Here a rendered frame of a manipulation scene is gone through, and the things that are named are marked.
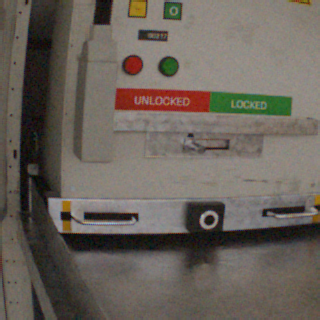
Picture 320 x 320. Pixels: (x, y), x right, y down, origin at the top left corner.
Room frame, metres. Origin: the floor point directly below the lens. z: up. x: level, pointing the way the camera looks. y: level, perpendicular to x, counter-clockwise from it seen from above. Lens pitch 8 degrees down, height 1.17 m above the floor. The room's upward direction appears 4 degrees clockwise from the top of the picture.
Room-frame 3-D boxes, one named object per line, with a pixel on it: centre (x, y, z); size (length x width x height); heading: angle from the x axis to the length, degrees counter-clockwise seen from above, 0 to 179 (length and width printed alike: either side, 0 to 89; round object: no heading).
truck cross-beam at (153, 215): (1.09, -0.04, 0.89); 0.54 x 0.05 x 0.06; 110
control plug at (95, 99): (0.94, 0.13, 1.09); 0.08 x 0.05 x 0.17; 20
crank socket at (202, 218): (1.05, -0.05, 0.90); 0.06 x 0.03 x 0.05; 110
